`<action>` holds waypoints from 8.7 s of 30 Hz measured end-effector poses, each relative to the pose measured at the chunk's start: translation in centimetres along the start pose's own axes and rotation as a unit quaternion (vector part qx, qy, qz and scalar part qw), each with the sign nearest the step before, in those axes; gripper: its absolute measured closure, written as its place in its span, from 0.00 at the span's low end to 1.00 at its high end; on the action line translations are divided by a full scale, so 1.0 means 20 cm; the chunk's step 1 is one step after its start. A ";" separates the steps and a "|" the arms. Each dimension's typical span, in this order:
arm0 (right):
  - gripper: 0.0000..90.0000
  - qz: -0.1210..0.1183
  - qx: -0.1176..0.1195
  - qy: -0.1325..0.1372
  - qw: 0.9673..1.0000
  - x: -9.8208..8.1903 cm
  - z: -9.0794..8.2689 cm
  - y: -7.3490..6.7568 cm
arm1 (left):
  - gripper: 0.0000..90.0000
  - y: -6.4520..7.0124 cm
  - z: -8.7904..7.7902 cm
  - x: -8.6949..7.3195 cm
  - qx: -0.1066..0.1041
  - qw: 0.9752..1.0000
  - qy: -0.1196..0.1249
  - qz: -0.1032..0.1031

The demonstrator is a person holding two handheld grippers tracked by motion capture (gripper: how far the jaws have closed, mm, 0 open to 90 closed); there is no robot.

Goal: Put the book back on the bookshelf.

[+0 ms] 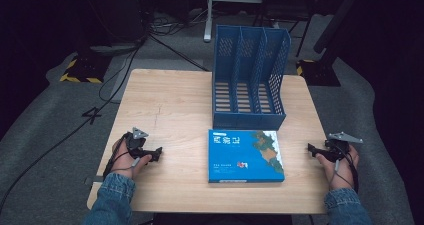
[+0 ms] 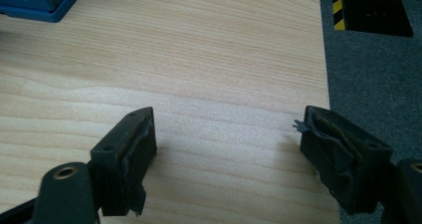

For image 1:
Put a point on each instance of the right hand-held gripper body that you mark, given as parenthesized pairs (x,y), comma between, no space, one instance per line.
(336,150)

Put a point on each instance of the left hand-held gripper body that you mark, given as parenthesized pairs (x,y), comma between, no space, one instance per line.
(136,146)

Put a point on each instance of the blue plastic file rack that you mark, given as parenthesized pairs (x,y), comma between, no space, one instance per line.
(248,120)

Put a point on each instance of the blue book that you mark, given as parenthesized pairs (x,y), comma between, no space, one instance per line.
(233,158)

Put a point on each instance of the person's left hand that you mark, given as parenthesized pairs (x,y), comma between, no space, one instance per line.
(124,163)

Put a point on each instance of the person's right hand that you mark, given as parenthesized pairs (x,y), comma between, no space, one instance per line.
(341,175)

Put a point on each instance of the wooden table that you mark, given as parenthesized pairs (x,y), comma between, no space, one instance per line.
(173,111)

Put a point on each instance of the black stand base striped tape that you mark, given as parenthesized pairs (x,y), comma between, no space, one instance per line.
(318,73)
(83,68)

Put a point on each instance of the black slanted pole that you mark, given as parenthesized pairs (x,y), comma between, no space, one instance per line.
(338,18)

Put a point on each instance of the black cabinet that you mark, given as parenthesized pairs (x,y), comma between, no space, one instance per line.
(110,15)

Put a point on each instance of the white desk frame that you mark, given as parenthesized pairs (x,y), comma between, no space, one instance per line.
(208,18)

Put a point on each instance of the black metal chair frame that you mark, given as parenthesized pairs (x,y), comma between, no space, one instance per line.
(283,8)

